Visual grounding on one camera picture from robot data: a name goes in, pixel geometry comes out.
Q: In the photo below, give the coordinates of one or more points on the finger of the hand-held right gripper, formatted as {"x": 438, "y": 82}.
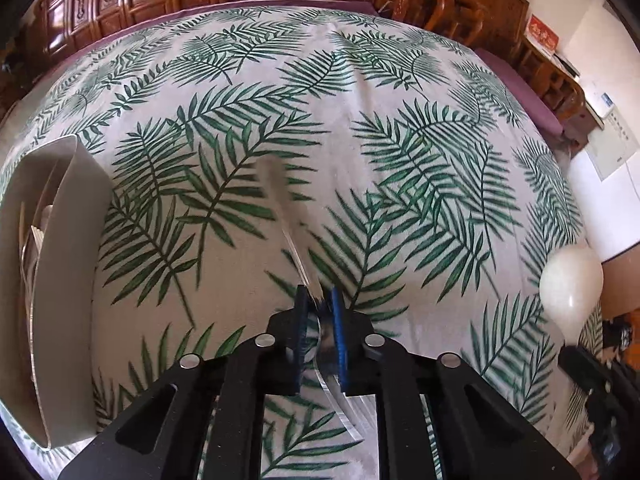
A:
{"x": 580, "y": 362}

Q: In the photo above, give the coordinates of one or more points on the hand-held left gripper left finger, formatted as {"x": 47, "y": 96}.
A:
{"x": 301, "y": 320}

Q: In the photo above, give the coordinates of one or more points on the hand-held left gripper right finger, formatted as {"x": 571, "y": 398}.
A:
{"x": 338, "y": 325}

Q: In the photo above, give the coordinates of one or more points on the clear plastic fork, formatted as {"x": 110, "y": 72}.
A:
{"x": 295, "y": 250}

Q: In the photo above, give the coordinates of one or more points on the grey utensil tray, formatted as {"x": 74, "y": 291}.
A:
{"x": 70, "y": 240}

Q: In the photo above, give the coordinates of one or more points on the leaf print tablecloth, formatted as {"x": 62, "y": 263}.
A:
{"x": 325, "y": 110}

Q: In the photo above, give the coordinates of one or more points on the red box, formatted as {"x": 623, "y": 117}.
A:
{"x": 542, "y": 35}

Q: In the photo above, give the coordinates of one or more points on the wooden armchair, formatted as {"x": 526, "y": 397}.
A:
{"x": 452, "y": 10}

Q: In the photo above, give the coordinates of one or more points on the white wall poster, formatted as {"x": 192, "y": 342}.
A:
{"x": 610, "y": 135}

